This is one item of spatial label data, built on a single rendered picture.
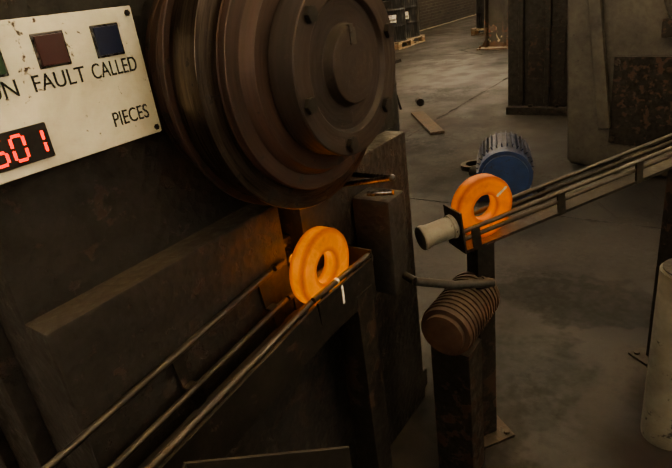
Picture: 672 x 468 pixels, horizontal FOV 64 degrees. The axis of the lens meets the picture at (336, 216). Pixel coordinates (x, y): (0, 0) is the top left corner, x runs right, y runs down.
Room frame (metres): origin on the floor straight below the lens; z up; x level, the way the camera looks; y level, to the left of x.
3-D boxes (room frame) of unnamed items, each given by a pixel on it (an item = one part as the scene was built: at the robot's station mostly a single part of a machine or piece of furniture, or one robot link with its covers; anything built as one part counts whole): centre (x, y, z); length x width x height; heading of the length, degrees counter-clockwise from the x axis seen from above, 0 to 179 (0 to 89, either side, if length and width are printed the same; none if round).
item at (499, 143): (2.95, -1.02, 0.17); 0.57 x 0.31 x 0.34; 162
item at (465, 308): (1.10, -0.27, 0.27); 0.22 x 0.13 x 0.53; 142
